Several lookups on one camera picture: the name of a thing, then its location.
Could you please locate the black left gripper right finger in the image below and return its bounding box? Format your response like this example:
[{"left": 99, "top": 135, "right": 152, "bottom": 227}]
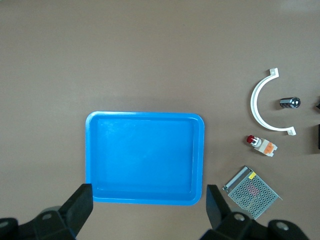
[{"left": 199, "top": 184, "right": 311, "bottom": 240}]

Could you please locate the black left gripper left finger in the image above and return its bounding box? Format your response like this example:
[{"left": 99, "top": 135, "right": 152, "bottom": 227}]
[{"left": 0, "top": 183, "right": 94, "bottom": 240}]

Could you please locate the small black cylindrical capacitor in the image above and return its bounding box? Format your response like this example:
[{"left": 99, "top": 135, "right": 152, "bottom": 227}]
[{"left": 279, "top": 96, "right": 302, "bottom": 110}]

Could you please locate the metal mesh power supply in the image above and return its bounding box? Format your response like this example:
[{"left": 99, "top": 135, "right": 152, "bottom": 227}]
[{"left": 222, "top": 165, "right": 284, "bottom": 220}]

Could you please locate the blue plastic tray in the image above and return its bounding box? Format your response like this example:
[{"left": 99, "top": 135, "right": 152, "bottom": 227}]
[{"left": 85, "top": 111, "right": 206, "bottom": 206}]

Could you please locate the orange button box with hole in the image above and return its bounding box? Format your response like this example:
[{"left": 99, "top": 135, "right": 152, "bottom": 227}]
[{"left": 311, "top": 124, "right": 320, "bottom": 154}]

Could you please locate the brown table cover mat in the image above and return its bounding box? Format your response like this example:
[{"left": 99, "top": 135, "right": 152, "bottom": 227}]
[{"left": 0, "top": 0, "right": 320, "bottom": 240}]

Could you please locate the white orange switch component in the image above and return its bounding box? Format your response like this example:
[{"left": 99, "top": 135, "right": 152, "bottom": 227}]
[{"left": 246, "top": 134, "right": 278, "bottom": 158}]

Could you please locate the large white curved bracket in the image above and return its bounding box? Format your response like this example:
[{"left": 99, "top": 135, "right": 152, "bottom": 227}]
[{"left": 250, "top": 68, "right": 297, "bottom": 137}]

